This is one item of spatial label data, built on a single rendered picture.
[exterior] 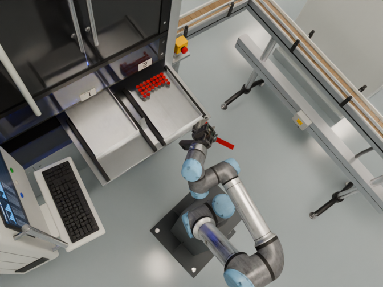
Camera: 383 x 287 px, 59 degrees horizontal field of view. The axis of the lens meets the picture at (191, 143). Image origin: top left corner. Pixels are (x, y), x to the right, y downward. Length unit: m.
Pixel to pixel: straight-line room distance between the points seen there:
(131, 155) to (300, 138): 1.73
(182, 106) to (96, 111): 0.46
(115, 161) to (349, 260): 2.01
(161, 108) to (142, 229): 1.04
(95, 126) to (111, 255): 1.07
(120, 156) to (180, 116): 0.39
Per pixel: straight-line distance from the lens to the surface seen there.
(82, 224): 1.79
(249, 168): 2.83
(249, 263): 1.33
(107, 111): 1.90
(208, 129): 1.40
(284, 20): 2.40
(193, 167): 1.25
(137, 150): 1.80
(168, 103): 1.92
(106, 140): 1.83
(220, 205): 1.63
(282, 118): 3.12
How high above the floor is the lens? 2.58
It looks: 67 degrees down
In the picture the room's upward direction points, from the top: 21 degrees clockwise
